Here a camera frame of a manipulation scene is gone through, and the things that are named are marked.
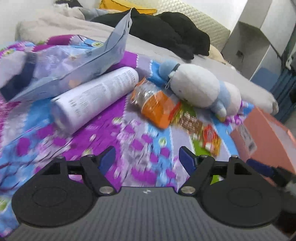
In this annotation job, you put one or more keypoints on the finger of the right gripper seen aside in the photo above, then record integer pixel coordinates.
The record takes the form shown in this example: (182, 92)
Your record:
(261, 168)

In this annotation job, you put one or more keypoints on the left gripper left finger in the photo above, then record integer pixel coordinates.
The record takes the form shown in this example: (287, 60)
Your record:
(95, 169)

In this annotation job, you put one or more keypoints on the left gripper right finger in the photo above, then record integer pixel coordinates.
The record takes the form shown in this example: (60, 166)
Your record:
(198, 168)

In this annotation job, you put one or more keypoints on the pink cardboard box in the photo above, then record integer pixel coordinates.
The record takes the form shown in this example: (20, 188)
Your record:
(262, 138)

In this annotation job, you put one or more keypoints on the colourful floral bed sheet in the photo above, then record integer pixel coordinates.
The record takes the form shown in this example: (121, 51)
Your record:
(145, 155)

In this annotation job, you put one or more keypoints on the brown red snack strip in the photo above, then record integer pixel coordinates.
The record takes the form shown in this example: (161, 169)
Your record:
(204, 138)

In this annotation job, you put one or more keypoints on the white spray bottle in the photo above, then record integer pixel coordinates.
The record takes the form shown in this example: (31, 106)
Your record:
(76, 107)

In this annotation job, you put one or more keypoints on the orange snack packet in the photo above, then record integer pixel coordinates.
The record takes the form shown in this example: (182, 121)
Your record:
(157, 105)

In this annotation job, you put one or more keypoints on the blue curtain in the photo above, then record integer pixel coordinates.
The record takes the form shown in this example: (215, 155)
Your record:
(282, 91)

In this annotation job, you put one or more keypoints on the white blue plush toy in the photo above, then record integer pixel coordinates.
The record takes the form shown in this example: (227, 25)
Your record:
(197, 86)

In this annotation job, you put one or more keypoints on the pale blue plastic pouch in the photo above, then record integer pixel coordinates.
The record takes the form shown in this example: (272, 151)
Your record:
(33, 72)

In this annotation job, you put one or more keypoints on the beige pink pillow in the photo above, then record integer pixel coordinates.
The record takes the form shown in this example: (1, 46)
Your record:
(216, 55)

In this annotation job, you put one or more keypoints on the white wardrobe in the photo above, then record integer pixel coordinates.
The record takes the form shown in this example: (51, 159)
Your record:
(260, 37)

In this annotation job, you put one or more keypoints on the black jacket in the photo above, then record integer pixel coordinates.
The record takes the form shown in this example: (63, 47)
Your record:
(170, 30)

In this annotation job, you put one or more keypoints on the pile of clothes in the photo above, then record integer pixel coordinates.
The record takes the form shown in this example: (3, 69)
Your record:
(75, 10)

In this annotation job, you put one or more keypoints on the yellow pillow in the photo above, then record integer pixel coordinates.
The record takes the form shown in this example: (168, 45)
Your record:
(124, 6)

